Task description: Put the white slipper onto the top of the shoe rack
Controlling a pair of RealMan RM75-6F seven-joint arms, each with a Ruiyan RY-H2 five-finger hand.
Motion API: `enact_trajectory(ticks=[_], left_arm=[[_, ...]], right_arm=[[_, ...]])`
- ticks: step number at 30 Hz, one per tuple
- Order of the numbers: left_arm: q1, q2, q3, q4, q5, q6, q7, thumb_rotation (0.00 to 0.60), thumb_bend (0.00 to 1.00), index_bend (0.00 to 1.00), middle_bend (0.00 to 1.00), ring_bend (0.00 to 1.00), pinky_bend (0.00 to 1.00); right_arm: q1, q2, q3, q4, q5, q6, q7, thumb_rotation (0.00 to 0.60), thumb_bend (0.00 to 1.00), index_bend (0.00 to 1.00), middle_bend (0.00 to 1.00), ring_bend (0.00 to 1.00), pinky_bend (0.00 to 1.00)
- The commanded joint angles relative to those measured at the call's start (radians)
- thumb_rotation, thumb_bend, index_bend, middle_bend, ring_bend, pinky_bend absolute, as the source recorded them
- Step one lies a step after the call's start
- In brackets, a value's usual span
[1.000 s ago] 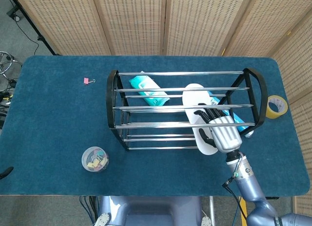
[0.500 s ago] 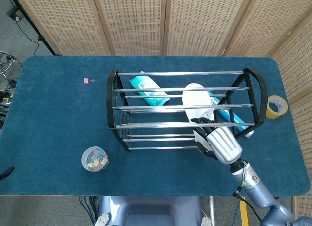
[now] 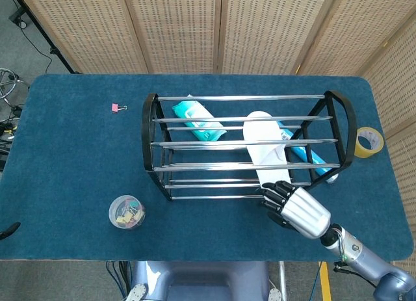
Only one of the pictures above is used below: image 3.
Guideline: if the green wet wipes pack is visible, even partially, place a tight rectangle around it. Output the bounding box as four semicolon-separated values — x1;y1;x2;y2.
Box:
171;100;228;142

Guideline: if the yellow tape roll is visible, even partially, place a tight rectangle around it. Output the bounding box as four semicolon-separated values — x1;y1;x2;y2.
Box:
353;126;385;159

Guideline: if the grey-blue robot torso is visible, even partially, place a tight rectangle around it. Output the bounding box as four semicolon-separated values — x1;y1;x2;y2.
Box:
125;260;283;301

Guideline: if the black stand pole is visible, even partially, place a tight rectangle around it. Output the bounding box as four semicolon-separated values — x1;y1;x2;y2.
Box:
5;0;79;75

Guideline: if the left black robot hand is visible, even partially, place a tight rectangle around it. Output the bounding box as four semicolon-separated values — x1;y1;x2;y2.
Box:
0;222;21;241

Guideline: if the chrome chair base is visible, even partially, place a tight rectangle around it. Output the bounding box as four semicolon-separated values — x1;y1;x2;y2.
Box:
0;68;31;101

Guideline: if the white slipper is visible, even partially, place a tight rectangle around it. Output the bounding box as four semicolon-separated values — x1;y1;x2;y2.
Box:
242;111;293;189

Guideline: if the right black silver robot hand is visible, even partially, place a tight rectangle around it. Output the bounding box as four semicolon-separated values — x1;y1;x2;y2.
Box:
259;180;332;240

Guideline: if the wicker folding screen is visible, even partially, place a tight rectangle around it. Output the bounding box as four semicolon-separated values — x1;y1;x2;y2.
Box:
14;0;416;278

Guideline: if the black chrome-bar shoe rack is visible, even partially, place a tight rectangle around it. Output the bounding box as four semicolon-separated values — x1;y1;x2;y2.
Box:
141;90;357;202

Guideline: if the clear round plastic tub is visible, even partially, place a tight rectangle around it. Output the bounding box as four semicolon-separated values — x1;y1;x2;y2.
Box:
108;194;146;230

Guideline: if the blue cylindrical pack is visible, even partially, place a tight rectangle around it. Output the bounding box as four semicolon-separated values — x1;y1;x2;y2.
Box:
276;120;339;184

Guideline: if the black cable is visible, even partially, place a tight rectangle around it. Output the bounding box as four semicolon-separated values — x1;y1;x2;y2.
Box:
8;0;53;75

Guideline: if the blue carpet table cover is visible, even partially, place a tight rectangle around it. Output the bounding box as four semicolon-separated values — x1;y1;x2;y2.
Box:
0;73;414;262

